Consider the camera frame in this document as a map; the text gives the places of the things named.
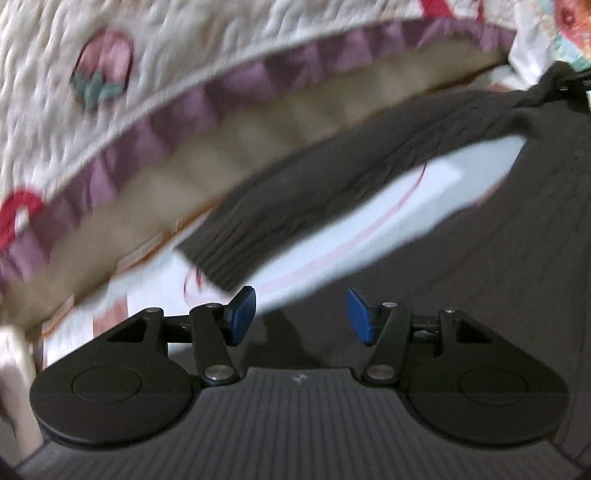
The floral patchwork quilt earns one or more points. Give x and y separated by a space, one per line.
570 21

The white quilt with purple border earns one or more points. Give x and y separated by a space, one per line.
194 50

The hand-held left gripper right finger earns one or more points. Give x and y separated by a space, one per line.
360 316

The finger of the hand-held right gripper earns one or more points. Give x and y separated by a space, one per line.
577 85

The dark grey knit sweater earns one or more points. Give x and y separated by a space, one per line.
508 230

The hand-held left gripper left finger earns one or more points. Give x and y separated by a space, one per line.
241 316

